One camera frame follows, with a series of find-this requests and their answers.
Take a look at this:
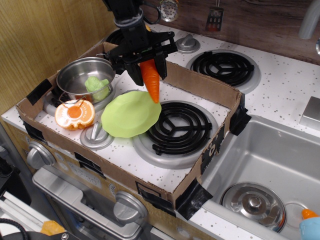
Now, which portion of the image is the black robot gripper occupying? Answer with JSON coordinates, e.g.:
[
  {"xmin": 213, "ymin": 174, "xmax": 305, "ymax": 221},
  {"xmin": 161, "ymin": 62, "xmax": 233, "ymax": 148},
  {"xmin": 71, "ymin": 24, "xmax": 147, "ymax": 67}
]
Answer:
[{"xmin": 103, "ymin": 22, "xmax": 178, "ymax": 86}]

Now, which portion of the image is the orange toy carrot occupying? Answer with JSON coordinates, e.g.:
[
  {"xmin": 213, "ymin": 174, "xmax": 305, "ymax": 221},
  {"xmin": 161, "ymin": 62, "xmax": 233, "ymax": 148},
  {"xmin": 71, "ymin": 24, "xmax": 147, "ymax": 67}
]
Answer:
[{"xmin": 139, "ymin": 58, "xmax": 160, "ymax": 104}]

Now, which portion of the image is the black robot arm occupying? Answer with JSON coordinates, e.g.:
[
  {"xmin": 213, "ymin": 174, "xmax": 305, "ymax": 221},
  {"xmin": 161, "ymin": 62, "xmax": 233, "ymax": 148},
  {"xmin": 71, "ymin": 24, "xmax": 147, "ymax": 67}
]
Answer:
[{"xmin": 103, "ymin": 0, "xmax": 178, "ymax": 86}]

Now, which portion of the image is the light green plastic plate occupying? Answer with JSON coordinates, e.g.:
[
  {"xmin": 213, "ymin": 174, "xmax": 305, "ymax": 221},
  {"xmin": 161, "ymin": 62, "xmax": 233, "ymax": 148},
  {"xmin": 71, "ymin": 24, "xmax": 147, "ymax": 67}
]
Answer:
[{"xmin": 101, "ymin": 91, "xmax": 162, "ymax": 138}]

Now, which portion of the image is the grey stovetop knob back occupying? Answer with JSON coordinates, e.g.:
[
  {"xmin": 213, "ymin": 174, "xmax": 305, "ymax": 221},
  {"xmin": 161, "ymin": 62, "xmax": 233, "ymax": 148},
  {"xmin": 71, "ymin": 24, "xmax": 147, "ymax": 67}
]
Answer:
[{"xmin": 175, "ymin": 34, "xmax": 201, "ymax": 54}]

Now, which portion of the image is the grey stovetop knob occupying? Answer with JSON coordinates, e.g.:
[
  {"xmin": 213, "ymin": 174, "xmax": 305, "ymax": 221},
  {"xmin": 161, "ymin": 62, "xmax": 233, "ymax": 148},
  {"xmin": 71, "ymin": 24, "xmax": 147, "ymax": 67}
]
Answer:
[
  {"xmin": 80, "ymin": 122, "xmax": 114, "ymax": 150},
  {"xmin": 175, "ymin": 34, "xmax": 201, "ymax": 54}
]

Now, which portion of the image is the green toy lettuce piece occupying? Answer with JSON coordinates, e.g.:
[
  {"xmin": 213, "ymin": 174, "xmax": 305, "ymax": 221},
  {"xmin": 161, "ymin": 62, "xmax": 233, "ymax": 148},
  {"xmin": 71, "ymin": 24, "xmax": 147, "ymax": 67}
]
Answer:
[{"xmin": 84, "ymin": 76, "xmax": 110, "ymax": 101}]

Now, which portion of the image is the small steel pot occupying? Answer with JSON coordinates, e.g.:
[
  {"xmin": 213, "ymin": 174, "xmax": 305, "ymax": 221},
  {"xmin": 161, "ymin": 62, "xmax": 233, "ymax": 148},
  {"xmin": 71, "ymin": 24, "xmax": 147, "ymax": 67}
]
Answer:
[{"xmin": 56, "ymin": 56, "xmax": 116, "ymax": 105}]

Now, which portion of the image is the hanging metal strainer spoon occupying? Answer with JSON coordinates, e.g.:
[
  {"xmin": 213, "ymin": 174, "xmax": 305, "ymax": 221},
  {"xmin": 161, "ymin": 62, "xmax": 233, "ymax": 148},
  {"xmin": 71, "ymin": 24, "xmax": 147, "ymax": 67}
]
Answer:
[{"xmin": 158, "ymin": 0, "xmax": 180, "ymax": 22}]

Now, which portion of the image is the black front right burner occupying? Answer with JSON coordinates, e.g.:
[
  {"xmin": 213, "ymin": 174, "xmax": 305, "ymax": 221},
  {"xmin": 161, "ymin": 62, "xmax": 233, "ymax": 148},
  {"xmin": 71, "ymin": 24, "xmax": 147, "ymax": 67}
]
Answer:
[{"xmin": 146, "ymin": 101, "xmax": 216, "ymax": 156}]

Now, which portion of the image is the hanging metal spatula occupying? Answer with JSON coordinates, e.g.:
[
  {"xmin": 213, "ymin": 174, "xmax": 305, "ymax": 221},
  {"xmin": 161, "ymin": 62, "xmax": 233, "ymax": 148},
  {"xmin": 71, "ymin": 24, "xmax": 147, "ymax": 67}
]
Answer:
[{"xmin": 205, "ymin": 0, "xmax": 224, "ymax": 32}]

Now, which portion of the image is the black back right burner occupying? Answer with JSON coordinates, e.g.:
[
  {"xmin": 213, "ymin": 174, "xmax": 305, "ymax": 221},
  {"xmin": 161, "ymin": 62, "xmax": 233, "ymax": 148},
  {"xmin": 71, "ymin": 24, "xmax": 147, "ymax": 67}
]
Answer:
[{"xmin": 190, "ymin": 51, "xmax": 255, "ymax": 87}]

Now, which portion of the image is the orange toy pumpkin half front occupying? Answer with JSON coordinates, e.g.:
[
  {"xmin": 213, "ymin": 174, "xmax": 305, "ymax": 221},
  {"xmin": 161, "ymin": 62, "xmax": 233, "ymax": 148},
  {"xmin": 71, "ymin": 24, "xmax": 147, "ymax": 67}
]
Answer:
[{"xmin": 54, "ymin": 99, "xmax": 96, "ymax": 130}]

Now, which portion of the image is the grey stovetop knob front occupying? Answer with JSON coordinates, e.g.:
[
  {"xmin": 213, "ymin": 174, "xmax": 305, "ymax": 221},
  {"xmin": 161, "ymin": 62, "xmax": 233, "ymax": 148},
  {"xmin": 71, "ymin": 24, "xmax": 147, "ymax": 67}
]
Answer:
[{"xmin": 80, "ymin": 122, "xmax": 114, "ymax": 150}]

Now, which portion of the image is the black front left burner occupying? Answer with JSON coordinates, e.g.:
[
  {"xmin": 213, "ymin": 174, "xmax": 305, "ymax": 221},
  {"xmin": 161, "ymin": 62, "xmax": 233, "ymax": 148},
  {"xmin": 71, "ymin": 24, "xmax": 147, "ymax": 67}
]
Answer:
[{"xmin": 51, "ymin": 86, "xmax": 66, "ymax": 108}]

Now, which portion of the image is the brown cardboard fence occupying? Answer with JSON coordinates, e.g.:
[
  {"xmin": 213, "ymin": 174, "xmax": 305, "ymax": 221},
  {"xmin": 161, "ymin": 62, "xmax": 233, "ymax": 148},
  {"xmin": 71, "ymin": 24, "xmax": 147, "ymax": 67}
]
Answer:
[{"xmin": 15, "ymin": 41, "xmax": 252, "ymax": 221}]

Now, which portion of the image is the grey oven knob left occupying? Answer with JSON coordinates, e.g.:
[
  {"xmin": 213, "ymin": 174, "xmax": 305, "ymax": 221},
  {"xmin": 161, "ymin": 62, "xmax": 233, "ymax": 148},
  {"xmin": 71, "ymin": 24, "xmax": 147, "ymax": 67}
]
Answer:
[{"xmin": 26, "ymin": 141, "xmax": 56, "ymax": 170}]

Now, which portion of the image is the grey oven knob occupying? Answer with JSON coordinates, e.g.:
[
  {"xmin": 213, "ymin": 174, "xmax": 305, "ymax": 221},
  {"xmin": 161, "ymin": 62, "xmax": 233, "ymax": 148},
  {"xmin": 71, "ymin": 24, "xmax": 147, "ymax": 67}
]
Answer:
[
  {"xmin": 26, "ymin": 141, "xmax": 56, "ymax": 170},
  {"xmin": 113, "ymin": 191, "xmax": 148, "ymax": 225}
]

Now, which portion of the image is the grey oven knob right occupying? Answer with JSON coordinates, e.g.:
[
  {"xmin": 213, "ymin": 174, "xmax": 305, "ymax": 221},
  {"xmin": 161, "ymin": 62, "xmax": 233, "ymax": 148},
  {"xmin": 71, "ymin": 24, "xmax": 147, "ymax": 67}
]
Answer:
[{"xmin": 113, "ymin": 191, "xmax": 148, "ymax": 225}]

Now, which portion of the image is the grey toy sink basin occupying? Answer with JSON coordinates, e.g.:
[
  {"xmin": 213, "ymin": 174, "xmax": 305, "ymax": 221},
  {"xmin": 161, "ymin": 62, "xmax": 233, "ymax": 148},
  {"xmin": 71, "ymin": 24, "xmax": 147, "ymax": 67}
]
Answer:
[{"xmin": 201, "ymin": 115, "xmax": 320, "ymax": 240}]

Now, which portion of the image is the grey toy faucet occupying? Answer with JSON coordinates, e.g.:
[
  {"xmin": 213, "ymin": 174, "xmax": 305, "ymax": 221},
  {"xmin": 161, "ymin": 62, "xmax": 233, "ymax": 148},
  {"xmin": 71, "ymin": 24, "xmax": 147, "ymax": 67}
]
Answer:
[{"xmin": 298, "ymin": 0, "xmax": 320, "ymax": 40}]

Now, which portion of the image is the steel pot lid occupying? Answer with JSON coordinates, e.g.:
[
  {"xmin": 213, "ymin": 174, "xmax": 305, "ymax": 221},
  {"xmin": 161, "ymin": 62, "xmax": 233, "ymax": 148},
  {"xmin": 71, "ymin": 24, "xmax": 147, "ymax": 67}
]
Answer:
[{"xmin": 220, "ymin": 182, "xmax": 287, "ymax": 233}]

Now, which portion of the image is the orange cloth scrap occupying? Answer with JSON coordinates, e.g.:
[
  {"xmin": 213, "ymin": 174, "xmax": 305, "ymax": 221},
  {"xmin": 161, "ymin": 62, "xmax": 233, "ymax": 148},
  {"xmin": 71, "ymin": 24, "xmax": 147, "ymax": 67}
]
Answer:
[{"xmin": 40, "ymin": 220, "xmax": 66, "ymax": 236}]

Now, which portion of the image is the blue orange toy bottle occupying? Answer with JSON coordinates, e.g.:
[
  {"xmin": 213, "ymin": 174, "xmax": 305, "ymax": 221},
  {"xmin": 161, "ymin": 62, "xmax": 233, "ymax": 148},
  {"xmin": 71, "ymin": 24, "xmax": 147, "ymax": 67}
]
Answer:
[{"xmin": 299, "ymin": 209, "xmax": 320, "ymax": 240}]

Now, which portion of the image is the silver oven door handle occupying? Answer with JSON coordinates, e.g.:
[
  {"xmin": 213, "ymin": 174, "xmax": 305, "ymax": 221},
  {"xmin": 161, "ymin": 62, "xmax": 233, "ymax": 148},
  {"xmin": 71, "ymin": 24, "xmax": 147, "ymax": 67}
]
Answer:
[{"xmin": 32, "ymin": 168, "xmax": 143, "ymax": 240}]

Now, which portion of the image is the grey faucet handle block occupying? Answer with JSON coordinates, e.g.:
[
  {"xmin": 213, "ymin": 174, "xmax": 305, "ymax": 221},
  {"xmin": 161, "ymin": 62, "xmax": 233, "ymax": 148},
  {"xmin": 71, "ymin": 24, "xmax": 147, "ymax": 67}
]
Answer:
[{"xmin": 299, "ymin": 96, "xmax": 320, "ymax": 131}]

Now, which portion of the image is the black cable bottom left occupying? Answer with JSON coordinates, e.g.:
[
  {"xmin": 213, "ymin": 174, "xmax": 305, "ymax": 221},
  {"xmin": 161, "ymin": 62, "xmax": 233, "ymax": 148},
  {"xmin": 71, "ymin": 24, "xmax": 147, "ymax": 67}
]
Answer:
[{"xmin": 0, "ymin": 217, "xmax": 28, "ymax": 240}]

